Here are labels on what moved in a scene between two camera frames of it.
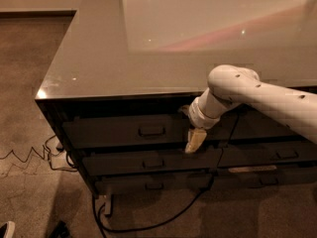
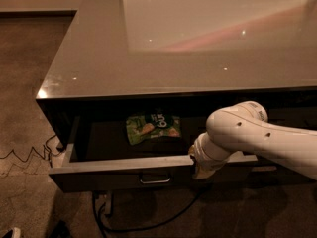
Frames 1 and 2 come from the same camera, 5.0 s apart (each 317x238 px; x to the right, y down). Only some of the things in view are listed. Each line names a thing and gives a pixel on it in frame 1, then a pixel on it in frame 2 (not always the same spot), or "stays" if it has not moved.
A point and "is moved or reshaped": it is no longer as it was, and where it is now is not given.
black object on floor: [60, 230] stays
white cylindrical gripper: [202, 117] to [203, 158]
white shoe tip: [10, 229] to [17, 232]
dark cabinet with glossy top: [132, 61] stays
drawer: [158, 131] is moved or reshaped
